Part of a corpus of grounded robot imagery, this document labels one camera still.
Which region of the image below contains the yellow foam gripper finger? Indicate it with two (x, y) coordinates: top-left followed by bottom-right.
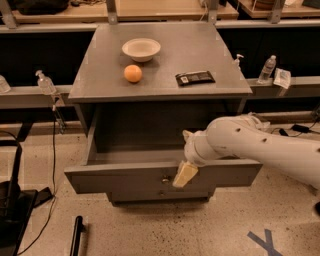
(172, 161), (198, 188)

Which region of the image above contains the grey top drawer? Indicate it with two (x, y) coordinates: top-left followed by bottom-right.
(65, 114), (261, 194)

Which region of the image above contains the grey drawer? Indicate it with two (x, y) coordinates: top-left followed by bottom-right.
(107, 186), (216, 204)
(65, 114), (261, 194)

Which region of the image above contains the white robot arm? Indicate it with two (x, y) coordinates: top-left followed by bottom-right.
(173, 114), (320, 189)

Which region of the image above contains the grey lower drawer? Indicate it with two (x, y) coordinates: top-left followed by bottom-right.
(107, 186), (216, 204)

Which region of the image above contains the grey drawer cabinet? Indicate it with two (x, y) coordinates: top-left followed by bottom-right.
(68, 21), (253, 206)

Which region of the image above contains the white box on floor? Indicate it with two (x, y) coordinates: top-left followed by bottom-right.
(249, 112), (271, 131)

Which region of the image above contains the black snack packet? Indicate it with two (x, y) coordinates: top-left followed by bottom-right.
(175, 71), (215, 87)

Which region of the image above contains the orange fruit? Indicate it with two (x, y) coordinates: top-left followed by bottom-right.
(124, 65), (142, 83)

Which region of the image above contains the clear pump bottle right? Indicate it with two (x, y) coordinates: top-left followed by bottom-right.
(234, 53), (244, 71)

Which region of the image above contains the clear pump bottle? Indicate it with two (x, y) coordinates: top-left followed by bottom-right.
(234, 53), (244, 71)
(35, 70), (57, 95)

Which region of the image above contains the black power adapter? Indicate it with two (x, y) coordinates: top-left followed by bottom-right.
(291, 124), (310, 133)

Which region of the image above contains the black bar on floor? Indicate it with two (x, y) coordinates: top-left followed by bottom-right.
(70, 216), (84, 256)

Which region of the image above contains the clear water bottle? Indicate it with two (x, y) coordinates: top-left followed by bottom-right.
(257, 55), (276, 84)

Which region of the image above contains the white bowl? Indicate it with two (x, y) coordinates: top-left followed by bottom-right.
(122, 38), (161, 62)

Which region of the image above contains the white paper packet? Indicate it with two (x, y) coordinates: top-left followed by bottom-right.
(273, 68), (291, 89)

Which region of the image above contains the clear pump bottle left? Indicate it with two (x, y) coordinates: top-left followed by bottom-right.
(35, 70), (57, 95)

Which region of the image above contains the black stand base left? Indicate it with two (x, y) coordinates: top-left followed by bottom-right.
(0, 132), (54, 256)

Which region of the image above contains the black bag on shelf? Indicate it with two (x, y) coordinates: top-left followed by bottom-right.
(14, 0), (69, 15)

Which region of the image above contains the black cable on floor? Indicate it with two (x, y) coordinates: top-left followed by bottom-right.
(16, 104), (68, 256)

